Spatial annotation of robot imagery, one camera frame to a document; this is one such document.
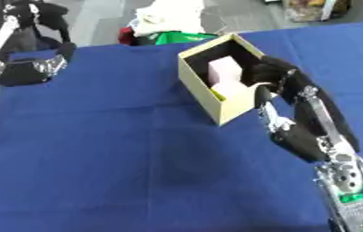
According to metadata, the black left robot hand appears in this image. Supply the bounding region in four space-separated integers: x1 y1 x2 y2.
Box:
0 0 80 88

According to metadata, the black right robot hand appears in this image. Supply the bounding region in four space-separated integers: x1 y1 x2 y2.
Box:
251 55 363 164

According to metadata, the tan cardboard box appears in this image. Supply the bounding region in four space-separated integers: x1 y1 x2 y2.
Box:
176 32 280 127

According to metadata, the patterned box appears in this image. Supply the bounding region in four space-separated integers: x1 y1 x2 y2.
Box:
284 0 353 23

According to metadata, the pale cream block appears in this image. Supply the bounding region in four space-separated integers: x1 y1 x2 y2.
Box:
208 80 261 101

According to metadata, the yellow-green block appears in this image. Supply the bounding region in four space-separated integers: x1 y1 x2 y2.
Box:
208 88 228 102

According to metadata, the red bag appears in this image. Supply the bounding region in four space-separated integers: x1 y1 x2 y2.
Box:
116 26 139 46

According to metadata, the pink block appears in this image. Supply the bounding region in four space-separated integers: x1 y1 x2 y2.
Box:
207 56 244 86

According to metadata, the white bag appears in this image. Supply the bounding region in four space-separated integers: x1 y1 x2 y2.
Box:
127 0 207 38

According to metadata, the green bag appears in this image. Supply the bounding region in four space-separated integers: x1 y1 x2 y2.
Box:
144 30 220 46

